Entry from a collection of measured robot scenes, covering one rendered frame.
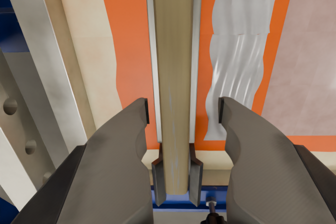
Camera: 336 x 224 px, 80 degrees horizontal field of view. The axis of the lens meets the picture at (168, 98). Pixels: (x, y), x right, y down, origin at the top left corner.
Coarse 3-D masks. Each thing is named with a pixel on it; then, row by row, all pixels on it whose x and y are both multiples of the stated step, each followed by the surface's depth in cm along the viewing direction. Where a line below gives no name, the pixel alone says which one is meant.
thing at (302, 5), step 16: (112, 0) 24; (128, 0) 24; (144, 0) 24; (208, 0) 24; (288, 0) 24; (304, 0) 24; (320, 0) 24; (112, 16) 25; (128, 16) 25; (144, 16) 25; (208, 16) 25; (272, 16) 25; (288, 16) 25; (304, 16) 24; (320, 16) 24; (112, 32) 26; (128, 32) 26; (144, 32) 26; (208, 32) 26
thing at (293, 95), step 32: (288, 32) 26; (320, 32) 25; (128, 64) 28; (288, 64) 28; (320, 64) 27; (128, 96) 31; (256, 96) 30; (288, 96) 30; (320, 96) 30; (288, 128) 33; (320, 128) 33
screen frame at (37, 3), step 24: (24, 0) 21; (48, 0) 22; (24, 24) 23; (48, 24) 22; (48, 48) 24; (72, 48) 27; (48, 72) 25; (72, 72) 27; (48, 96) 27; (72, 96) 27; (72, 120) 29; (72, 144) 32
